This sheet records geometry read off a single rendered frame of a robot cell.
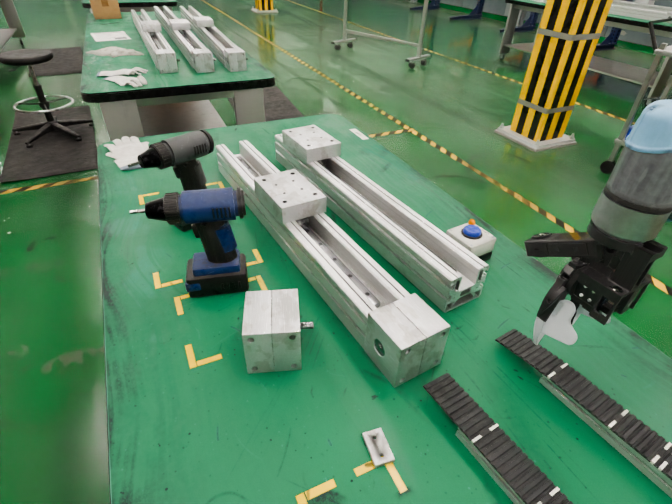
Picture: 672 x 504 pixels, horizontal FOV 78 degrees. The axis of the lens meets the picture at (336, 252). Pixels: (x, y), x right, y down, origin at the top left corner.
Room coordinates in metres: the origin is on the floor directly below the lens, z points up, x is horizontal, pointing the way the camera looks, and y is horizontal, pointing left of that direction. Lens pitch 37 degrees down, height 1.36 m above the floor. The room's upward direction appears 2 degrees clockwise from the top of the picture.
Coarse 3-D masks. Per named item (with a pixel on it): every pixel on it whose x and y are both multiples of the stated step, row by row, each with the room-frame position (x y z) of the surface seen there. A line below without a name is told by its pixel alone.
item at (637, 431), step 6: (636, 420) 0.35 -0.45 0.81; (630, 426) 0.34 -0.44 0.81; (636, 426) 0.34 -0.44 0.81; (642, 426) 0.34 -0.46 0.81; (648, 426) 0.34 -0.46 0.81; (624, 432) 0.33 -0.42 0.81; (630, 432) 0.33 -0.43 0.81; (636, 432) 0.33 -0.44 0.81; (642, 432) 0.33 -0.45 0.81; (648, 432) 0.33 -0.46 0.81; (624, 438) 0.32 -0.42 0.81; (630, 438) 0.32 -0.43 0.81; (636, 438) 0.32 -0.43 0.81; (642, 438) 0.33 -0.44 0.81; (630, 444) 0.31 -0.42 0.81
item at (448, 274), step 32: (288, 160) 1.21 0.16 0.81; (352, 192) 0.91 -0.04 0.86; (384, 192) 0.92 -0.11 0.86; (352, 224) 0.88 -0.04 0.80; (384, 224) 0.78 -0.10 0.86; (416, 224) 0.79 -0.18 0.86; (384, 256) 0.76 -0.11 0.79; (416, 256) 0.68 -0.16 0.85; (448, 256) 0.70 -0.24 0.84; (448, 288) 0.60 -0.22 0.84; (480, 288) 0.64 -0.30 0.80
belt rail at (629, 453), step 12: (552, 384) 0.43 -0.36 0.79; (564, 396) 0.41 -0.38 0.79; (576, 408) 0.38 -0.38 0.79; (588, 420) 0.36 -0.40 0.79; (600, 432) 0.35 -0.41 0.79; (612, 432) 0.34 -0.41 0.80; (612, 444) 0.33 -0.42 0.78; (624, 444) 0.32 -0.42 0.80; (624, 456) 0.31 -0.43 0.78; (636, 456) 0.31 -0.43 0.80; (648, 468) 0.29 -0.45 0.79; (660, 480) 0.28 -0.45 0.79
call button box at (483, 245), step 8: (464, 224) 0.83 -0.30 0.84; (448, 232) 0.80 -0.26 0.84; (456, 232) 0.79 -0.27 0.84; (488, 232) 0.80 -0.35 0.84; (456, 240) 0.77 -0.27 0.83; (464, 240) 0.76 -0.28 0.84; (472, 240) 0.76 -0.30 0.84; (480, 240) 0.76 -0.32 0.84; (488, 240) 0.77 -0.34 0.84; (472, 248) 0.74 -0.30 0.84; (480, 248) 0.75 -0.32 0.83; (488, 248) 0.77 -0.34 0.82; (480, 256) 0.76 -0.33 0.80; (488, 256) 0.77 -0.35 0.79
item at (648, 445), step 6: (654, 432) 0.33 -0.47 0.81; (648, 438) 0.32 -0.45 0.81; (654, 438) 0.33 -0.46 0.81; (660, 438) 0.32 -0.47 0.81; (636, 444) 0.32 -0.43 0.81; (642, 444) 0.31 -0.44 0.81; (648, 444) 0.32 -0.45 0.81; (654, 444) 0.32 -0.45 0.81; (660, 444) 0.32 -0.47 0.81; (636, 450) 0.31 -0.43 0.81; (642, 450) 0.31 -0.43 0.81; (648, 450) 0.31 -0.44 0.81; (654, 450) 0.31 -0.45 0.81; (648, 456) 0.30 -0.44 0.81
